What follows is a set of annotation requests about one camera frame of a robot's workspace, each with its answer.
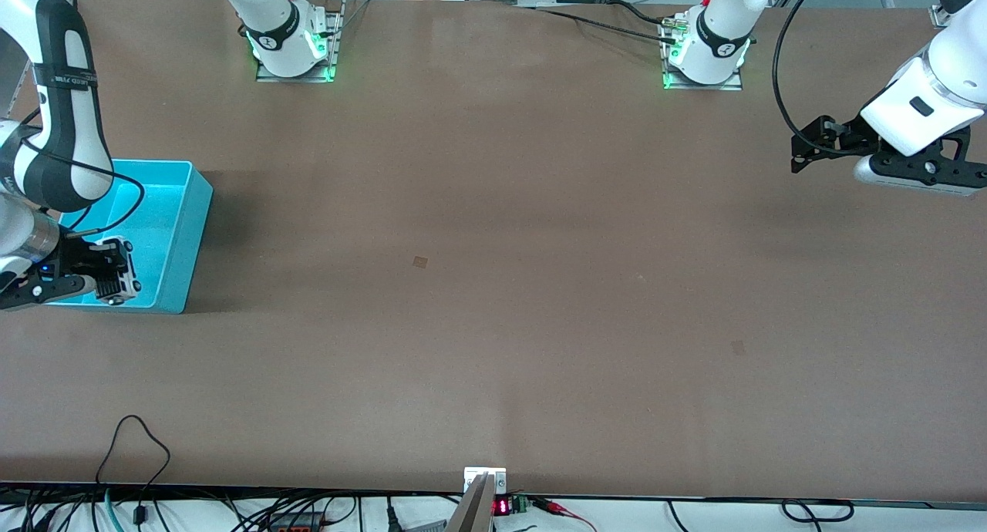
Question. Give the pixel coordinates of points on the metal corner bracket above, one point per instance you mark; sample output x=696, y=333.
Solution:
x=939, y=15

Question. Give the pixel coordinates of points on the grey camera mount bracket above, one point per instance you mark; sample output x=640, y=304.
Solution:
x=478, y=501

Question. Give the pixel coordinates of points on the red clip lead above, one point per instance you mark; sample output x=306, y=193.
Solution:
x=559, y=508

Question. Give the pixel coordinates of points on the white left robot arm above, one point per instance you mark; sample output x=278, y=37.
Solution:
x=894, y=123

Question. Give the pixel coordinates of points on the orange connector block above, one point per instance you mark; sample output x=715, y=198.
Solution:
x=297, y=524

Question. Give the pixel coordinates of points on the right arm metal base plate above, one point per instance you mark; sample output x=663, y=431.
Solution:
x=336, y=46

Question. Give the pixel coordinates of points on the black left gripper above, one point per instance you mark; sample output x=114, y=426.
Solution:
x=845, y=137

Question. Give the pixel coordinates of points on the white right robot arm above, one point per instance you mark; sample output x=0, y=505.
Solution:
x=270, y=11

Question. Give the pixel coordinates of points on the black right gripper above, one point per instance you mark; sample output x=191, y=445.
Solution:
x=75, y=260

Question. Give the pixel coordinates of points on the turquoise plastic bin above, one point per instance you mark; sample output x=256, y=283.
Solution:
x=173, y=223

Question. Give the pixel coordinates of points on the white jeep toy black roof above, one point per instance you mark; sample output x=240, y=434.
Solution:
x=133, y=289

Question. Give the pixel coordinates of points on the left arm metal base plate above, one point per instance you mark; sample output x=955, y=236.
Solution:
x=709, y=87

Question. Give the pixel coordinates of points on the red LED display module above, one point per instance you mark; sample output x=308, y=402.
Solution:
x=503, y=506

